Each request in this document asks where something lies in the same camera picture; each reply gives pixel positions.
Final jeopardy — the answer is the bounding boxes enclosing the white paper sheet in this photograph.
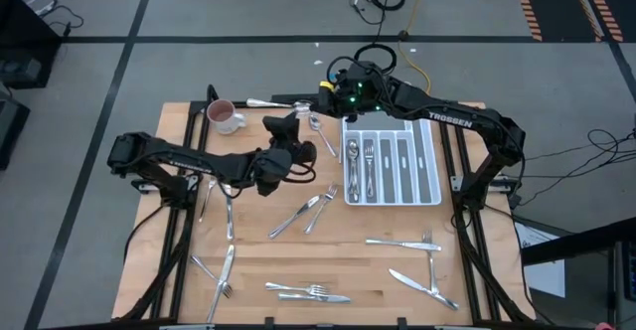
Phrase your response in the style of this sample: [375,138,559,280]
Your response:
[514,220,567,299]

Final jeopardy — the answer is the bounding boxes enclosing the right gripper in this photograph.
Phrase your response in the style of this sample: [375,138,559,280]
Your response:
[297,88,352,120]

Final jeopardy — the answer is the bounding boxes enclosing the utensil handle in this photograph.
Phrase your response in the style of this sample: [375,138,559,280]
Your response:
[223,183,236,243]

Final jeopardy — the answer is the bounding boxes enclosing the white adapter cable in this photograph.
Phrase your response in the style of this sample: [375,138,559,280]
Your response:
[25,0,59,17]

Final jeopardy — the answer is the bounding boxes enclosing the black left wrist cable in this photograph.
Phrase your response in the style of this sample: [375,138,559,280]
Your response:
[285,163,319,186]

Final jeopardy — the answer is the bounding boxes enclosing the black cabinet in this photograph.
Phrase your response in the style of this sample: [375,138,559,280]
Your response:
[0,0,64,90]

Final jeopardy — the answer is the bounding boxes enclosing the white cutlery tray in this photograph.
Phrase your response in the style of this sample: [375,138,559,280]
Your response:
[339,115,443,208]

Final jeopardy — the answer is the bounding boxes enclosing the silver table knife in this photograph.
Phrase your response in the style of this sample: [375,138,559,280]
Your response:
[266,194,323,241]
[276,291,353,306]
[204,243,237,324]
[365,238,443,252]
[388,266,461,312]

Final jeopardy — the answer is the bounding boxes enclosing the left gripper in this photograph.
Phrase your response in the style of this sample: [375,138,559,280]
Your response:
[262,112,318,172]

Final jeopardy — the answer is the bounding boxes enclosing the black case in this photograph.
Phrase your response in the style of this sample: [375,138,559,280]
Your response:
[0,95,31,171]

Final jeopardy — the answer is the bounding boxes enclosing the black floor cables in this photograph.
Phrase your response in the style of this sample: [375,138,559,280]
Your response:
[516,128,636,207]

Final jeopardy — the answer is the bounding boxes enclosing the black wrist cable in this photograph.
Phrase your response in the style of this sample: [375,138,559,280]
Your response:
[285,163,319,186]
[325,54,362,81]

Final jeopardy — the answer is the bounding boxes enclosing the black arm base cable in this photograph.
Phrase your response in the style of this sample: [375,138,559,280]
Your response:
[122,203,168,264]

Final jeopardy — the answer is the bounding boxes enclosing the large black cable coil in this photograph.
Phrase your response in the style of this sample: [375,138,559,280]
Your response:
[353,43,398,73]

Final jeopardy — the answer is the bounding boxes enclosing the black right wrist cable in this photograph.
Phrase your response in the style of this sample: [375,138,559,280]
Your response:
[325,54,362,81]

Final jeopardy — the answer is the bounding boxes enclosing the white mug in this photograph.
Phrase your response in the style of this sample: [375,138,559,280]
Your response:
[206,98,248,136]

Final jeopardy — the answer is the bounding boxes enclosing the yellow floor cable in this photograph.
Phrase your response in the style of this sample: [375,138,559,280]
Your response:
[396,0,431,92]

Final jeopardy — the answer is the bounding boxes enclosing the black plug cable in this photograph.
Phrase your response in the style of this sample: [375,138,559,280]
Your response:
[39,5,84,38]

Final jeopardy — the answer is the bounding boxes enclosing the black desk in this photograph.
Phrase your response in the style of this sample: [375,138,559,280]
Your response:
[520,217,636,330]

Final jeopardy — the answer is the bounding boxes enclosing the silver fork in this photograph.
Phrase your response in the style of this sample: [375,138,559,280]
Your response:
[263,280,331,298]
[421,229,440,296]
[364,143,375,201]
[198,178,218,224]
[303,182,340,236]
[188,253,235,300]

